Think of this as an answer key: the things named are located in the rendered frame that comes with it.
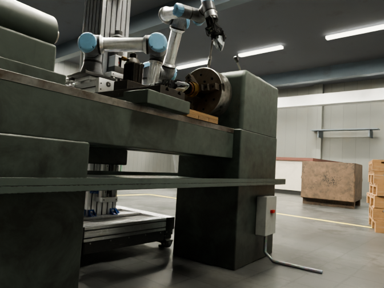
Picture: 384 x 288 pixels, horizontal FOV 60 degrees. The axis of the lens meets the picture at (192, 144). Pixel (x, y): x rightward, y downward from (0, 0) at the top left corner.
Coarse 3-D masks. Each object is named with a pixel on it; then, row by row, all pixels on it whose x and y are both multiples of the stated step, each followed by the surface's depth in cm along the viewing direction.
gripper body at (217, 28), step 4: (212, 16) 198; (216, 16) 199; (208, 20) 198; (212, 20) 196; (216, 20) 201; (208, 24) 198; (212, 24) 194; (216, 24) 194; (208, 28) 198; (212, 28) 195; (216, 28) 193; (220, 28) 198; (208, 32) 196; (212, 32) 195; (216, 32) 194; (220, 32) 197; (208, 36) 197; (212, 36) 197; (216, 36) 199
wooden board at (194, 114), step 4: (192, 112) 171; (196, 112) 174; (200, 112) 177; (188, 116) 168; (192, 116) 171; (196, 116) 174; (200, 116) 177; (204, 116) 180; (208, 116) 183; (212, 116) 187; (204, 120) 180; (208, 120) 184; (212, 120) 187; (216, 120) 190; (216, 124) 192
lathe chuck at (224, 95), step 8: (192, 72) 214; (200, 72) 210; (208, 72) 207; (216, 72) 204; (200, 80) 210; (208, 80) 206; (216, 80) 203; (224, 80) 205; (224, 88) 203; (200, 96) 217; (208, 96) 205; (216, 96) 202; (224, 96) 202; (200, 104) 208; (208, 104) 205; (216, 104) 201; (224, 104) 206; (208, 112) 204; (216, 112) 206
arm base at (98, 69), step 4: (84, 60) 215; (88, 60) 214; (92, 60) 214; (96, 60) 215; (84, 64) 214; (88, 64) 213; (92, 64) 213; (96, 64) 215; (100, 64) 218; (84, 68) 213; (88, 68) 213; (92, 68) 212; (96, 68) 214; (100, 68) 217; (96, 72) 213; (100, 72) 215
